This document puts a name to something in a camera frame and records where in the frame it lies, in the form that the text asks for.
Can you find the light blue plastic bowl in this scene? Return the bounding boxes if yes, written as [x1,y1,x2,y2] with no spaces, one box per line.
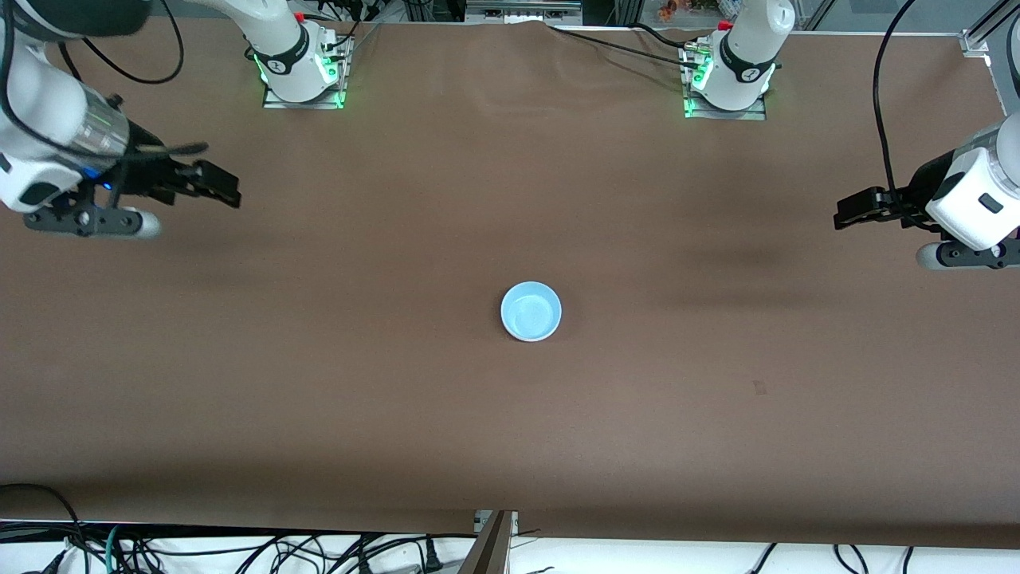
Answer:
[500,281,563,344]

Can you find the brown table cover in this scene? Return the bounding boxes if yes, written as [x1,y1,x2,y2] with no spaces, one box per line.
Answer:
[0,20,1020,551]

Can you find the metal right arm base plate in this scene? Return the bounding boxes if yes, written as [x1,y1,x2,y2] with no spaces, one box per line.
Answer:
[262,24,349,111]

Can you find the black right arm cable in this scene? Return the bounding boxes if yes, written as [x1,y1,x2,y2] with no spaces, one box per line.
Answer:
[0,0,210,160]

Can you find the aluminium frame corner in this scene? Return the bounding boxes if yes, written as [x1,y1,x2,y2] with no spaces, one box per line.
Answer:
[959,0,1020,58]

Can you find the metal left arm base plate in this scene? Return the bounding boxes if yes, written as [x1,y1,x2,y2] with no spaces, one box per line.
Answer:
[683,44,768,121]

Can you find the short black table cable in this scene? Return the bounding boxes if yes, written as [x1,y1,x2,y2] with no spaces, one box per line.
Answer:
[632,22,692,49]

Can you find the long black table cable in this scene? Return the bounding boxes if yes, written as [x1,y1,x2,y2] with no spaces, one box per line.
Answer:
[548,26,702,69]

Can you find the black looped floor cable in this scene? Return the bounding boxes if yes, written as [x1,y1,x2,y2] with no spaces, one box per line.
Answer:
[0,482,91,574]

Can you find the grey metal bracket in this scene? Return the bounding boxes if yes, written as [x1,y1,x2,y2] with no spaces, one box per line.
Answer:
[465,0,583,24]

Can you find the black power plug cable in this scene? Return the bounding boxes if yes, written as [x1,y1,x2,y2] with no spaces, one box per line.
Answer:
[351,536,479,574]

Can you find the aluminium profile post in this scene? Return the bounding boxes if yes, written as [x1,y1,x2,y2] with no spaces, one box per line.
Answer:
[460,510,520,574]

